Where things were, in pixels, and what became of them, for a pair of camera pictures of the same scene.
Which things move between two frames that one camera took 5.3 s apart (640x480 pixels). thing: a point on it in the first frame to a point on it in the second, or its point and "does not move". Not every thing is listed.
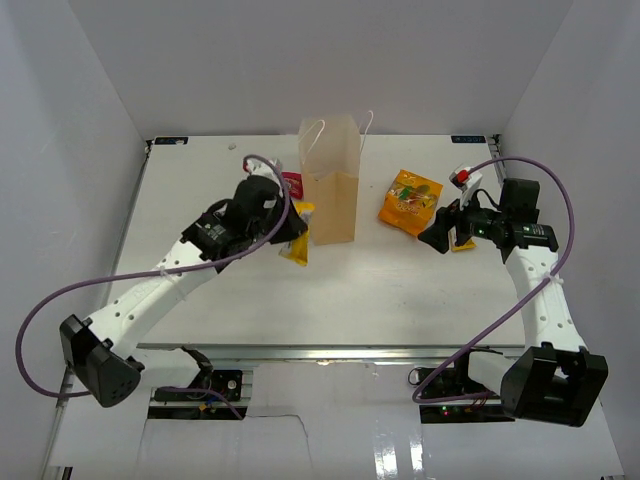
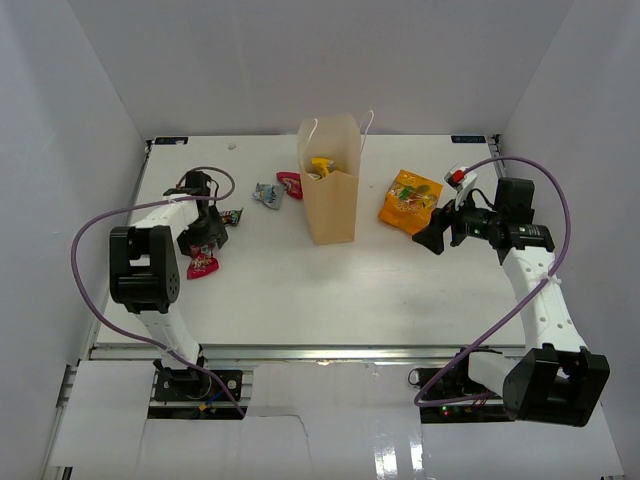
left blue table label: [171, 140] does not move
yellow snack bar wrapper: [297, 249] to [323, 166]
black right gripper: [437, 236] does not move
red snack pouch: [294, 183] does not move
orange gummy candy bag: [410, 202] does not move
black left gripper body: [264, 229] to [207, 229]
